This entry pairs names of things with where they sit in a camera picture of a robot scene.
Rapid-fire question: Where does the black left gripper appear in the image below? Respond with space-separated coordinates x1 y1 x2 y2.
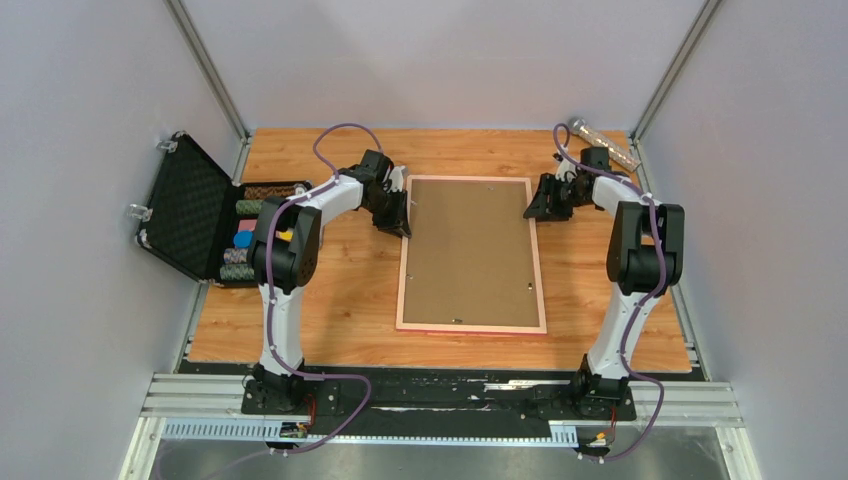
363 188 411 239

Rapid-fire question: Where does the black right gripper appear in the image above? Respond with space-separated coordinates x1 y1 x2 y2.
523 173 590 222

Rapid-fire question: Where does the wooden picture frame pink inlay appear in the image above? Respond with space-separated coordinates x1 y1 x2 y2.
395 174 549 336

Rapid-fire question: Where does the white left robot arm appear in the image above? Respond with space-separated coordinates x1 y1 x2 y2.
248 150 411 413

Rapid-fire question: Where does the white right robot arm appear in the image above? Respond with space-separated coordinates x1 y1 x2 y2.
524 147 685 418

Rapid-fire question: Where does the glittery silver tube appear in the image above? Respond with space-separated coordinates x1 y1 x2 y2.
567 117 641 172

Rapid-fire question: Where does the blue round chip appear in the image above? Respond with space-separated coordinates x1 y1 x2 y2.
233 230 254 249

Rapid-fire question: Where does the black poker chip case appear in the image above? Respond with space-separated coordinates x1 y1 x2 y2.
130 131 313 288

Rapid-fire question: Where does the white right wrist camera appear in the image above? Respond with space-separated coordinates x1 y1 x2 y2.
555 154 578 183

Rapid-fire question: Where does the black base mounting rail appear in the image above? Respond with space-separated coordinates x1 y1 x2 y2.
238 362 707 439

